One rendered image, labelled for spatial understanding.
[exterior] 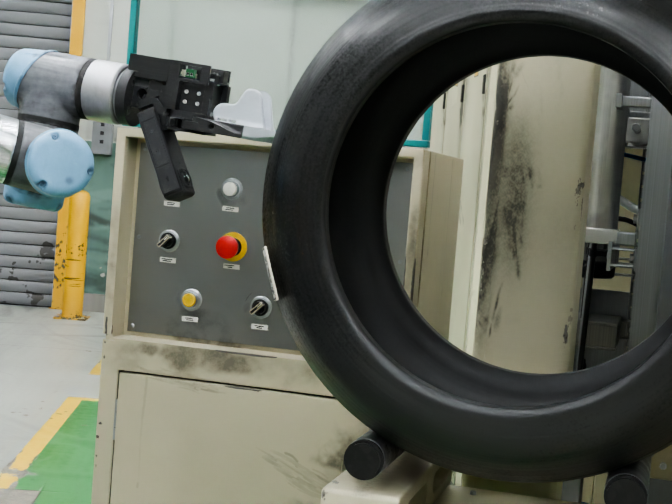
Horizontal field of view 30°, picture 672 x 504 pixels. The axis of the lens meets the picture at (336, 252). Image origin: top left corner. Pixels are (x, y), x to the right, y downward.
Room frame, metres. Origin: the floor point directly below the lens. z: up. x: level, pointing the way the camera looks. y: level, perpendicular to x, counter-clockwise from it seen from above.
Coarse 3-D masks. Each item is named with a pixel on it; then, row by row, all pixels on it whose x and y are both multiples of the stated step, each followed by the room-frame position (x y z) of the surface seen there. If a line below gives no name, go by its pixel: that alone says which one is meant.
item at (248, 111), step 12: (252, 96) 1.47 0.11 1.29; (216, 108) 1.48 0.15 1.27; (228, 108) 1.47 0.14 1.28; (240, 108) 1.47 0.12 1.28; (252, 108) 1.47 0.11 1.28; (216, 120) 1.47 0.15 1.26; (240, 120) 1.47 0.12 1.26; (252, 120) 1.47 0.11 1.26; (264, 120) 1.47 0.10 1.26; (252, 132) 1.46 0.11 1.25; (264, 132) 1.46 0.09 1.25
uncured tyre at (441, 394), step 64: (384, 0) 1.36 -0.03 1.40; (448, 0) 1.31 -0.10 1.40; (512, 0) 1.29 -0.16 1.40; (576, 0) 1.28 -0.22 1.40; (640, 0) 1.27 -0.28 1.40; (320, 64) 1.37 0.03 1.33; (384, 64) 1.32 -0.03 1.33; (448, 64) 1.59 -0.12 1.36; (640, 64) 1.53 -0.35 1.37; (320, 128) 1.34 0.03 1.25; (384, 128) 1.61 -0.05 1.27; (320, 192) 1.34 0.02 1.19; (384, 192) 1.61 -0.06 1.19; (320, 256) 1.34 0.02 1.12; (384, 256) 1.61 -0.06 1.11; (320, 320) 1.34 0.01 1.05; (384, 320) 1.60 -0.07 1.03; (384, 384) 1.32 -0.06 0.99; (448, 384) 1.57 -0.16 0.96; (512, 384) 1.56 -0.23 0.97; (576, 384) 1.54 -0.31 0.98; (640, 384) 1.25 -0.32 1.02; (448, 448) 1.31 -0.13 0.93; (512, 448) 1.29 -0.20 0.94; (576, 448) 1.27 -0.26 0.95; (640, 448) 1.28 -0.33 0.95
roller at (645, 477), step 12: (624, 468) 1.32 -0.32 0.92; (636, 468) 1.33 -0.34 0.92; (648, 468) 1.39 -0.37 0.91; (612, 480) 1.29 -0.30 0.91; (624, 480) 1.28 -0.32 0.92; (636, 480) 1.28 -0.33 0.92; (648, 480) 1.34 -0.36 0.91; (612, 492) 1.28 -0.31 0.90; (624, 492) 1.28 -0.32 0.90; (636, 492) 1.28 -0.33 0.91
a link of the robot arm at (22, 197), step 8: (24, 120) 1.52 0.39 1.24; (32, 120) 1.51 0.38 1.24; (40, 120) 1.51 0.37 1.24; (48, 120) 1.51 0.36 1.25; (56, 120) 1.52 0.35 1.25; (56, 128) 1.52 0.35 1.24; (64, 128) 1.52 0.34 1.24; (72, 128) 1.53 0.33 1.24; (8, 192) 1.52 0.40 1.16; (16, 192) 1.51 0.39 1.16; (24, 192) 1.51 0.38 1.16; (32, 192) 1.51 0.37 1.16; (8, 200) 1.52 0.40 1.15; (16, 200) 1.51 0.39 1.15; (24, 200) 1.51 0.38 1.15; (32, 200) 1.51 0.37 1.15; (40, 200) 1.51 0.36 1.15; (48, 200) 1.52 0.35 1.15; (56, 200) 1.53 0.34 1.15; (40, 208) 1.52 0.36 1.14; (48, 208) 1.52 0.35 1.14; (56, 208) 1.53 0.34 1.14
